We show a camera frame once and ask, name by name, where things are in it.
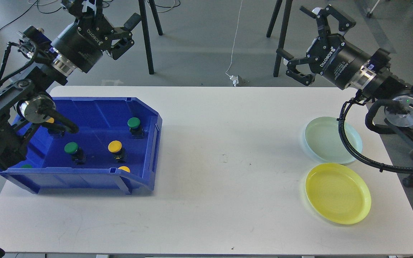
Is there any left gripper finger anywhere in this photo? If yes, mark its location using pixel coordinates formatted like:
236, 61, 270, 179
62, 0, 104, 25
105, 13, 142, 60

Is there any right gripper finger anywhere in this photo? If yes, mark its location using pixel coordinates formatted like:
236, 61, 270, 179
299, 5, 356, 40
276, 48, 316, 86

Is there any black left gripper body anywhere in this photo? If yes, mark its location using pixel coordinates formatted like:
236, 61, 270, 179
52, 17, 116, 73

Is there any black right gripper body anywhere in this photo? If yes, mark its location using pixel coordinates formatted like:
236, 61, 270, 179
307, 34, 371, 90

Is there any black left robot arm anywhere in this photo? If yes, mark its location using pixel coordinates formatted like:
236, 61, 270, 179
0, 0, 142, 170

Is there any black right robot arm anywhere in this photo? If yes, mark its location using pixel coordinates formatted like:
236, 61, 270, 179
276, 0, 413, 187

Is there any light green plate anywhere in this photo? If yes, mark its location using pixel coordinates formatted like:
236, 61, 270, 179
303, 116, 356, 164

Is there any yellow push button front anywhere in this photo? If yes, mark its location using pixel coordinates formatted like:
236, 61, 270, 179
118, 166, 131, 173

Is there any yellow plate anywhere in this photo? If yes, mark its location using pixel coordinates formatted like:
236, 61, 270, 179
305, 163, 372, 225

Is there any black tripod left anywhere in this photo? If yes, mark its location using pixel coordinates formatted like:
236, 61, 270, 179
138, 0, 163, 75

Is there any black tripod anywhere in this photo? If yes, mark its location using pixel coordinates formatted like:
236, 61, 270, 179
266, 0, 293, 77
138, 0, 163, 75

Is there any black tripod right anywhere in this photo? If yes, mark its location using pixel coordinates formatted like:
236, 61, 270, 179
266, 0, 293, 77

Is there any blue plastic bin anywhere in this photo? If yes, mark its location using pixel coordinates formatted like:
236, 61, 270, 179
0, 97, 162, 195

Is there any black floor cable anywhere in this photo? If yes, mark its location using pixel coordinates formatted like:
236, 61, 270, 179
0, 0, 67, 58

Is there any black corrugated cable right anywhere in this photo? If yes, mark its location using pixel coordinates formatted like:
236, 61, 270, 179
338, 97, 413, 175

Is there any white cable with plug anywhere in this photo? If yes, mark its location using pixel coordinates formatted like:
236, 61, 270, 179
225, 0, 250, 87

